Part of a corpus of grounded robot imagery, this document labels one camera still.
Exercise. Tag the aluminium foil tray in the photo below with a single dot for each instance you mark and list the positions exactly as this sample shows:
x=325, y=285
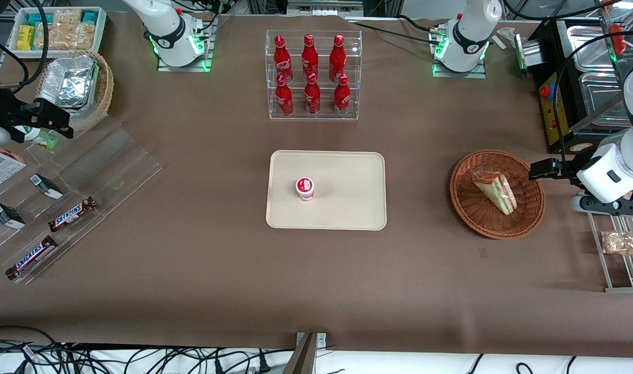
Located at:
x=69, y=80

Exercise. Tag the red cola bottle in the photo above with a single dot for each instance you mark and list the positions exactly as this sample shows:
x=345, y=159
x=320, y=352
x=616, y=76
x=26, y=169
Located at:
x=310, y=57
x=312, y=97
x=342, y=98
x=337, y=58
x=284, y=98
x=282, y=59

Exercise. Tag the tan wicker basket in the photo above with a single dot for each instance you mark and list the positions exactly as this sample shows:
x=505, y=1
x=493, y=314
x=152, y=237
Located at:
x=104, y=88

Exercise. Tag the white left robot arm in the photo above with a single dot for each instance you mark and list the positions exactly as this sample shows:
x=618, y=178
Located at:
x=467, y=31

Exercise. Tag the white plastic snack bin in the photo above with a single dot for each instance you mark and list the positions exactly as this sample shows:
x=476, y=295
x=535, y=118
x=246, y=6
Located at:
x=100, y=31

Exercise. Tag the crumpled clear plastic bag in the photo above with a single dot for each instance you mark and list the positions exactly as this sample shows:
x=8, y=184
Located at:
x=509, y=34

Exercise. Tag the snickers chocolate bar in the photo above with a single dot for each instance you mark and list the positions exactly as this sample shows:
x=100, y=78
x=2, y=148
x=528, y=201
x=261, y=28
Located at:
x=31, y=257
x=72, y=214

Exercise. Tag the clear acrylic display stand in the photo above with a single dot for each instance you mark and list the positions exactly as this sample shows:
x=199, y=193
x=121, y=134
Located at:
x=113, y=161

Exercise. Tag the red machine knob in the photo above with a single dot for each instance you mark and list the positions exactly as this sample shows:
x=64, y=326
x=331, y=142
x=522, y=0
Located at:
x=546, y=91

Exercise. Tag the triangle sandwich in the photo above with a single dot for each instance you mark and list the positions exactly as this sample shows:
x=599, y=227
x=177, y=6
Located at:
x=495, y=189

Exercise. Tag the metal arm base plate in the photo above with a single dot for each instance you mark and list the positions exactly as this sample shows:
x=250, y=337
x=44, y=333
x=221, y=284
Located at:
x=459, y=74
x=184, y=67

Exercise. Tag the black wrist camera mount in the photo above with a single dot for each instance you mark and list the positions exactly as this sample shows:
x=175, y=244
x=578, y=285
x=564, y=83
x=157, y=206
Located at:
x=622, y=208

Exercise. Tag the metal camera post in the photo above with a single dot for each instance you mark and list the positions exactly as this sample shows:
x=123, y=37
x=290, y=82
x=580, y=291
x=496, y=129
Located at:
x=306, y=358

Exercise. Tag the clear acrylic bottle rack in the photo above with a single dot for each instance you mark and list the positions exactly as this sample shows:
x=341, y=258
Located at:
x=321, y=111

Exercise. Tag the clear cracker pack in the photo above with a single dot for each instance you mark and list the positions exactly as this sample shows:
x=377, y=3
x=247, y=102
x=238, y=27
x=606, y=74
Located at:
x=67, y=37
x=67, y=17

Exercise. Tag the yellow snack pack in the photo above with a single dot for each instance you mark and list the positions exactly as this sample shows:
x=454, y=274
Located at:
x=26, y=37

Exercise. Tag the beige plastic tray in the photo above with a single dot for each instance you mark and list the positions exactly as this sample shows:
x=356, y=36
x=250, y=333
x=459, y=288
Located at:
x=347, y=192

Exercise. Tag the black food warmer machine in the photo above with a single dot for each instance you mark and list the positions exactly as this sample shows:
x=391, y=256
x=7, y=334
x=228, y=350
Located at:
x=547, y=119

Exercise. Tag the green white small bottle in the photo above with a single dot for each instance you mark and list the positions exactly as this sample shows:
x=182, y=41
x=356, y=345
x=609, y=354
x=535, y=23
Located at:
x=41, y=139

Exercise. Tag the small black white box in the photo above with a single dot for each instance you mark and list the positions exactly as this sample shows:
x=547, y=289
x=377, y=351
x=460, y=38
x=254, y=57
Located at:
x=7, y=215
x=46, y=186

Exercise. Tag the teal snack pack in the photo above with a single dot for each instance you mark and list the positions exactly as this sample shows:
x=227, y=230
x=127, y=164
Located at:
x=90, y=17
x=38, y=19

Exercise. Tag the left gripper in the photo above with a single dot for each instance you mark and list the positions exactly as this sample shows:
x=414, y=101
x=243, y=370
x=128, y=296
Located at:
x=569, y=167

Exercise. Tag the brown table cover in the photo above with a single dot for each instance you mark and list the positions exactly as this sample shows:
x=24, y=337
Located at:
x=217, y=291

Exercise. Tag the round brown wicker basket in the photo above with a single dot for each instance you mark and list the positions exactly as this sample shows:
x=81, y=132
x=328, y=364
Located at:
x=467, y=208

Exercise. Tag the white cup with red lid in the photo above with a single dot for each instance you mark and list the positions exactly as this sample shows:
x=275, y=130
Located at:
x=305, y=188

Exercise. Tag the red candy on stick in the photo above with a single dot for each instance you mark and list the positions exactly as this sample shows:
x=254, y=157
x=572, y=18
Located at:
x=617, y=39

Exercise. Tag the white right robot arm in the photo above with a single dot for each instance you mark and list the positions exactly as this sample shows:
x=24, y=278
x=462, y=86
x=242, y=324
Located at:
x=163, y=26

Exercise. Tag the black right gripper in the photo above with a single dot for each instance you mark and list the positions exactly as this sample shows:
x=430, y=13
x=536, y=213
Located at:
x=7, y=111

